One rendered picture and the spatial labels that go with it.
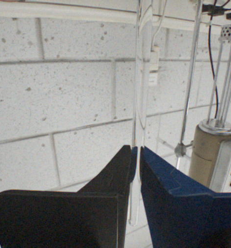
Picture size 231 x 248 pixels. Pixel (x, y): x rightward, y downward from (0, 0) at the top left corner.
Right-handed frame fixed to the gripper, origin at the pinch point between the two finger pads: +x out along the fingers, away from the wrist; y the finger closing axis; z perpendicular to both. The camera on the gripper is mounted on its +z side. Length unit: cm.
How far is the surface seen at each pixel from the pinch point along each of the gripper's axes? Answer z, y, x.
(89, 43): 9, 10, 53
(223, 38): 9.5, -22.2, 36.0
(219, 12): 21, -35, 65
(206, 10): 21, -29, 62
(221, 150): -15.8, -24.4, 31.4
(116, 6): 19, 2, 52
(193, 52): 7, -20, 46
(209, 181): -26.0, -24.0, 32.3
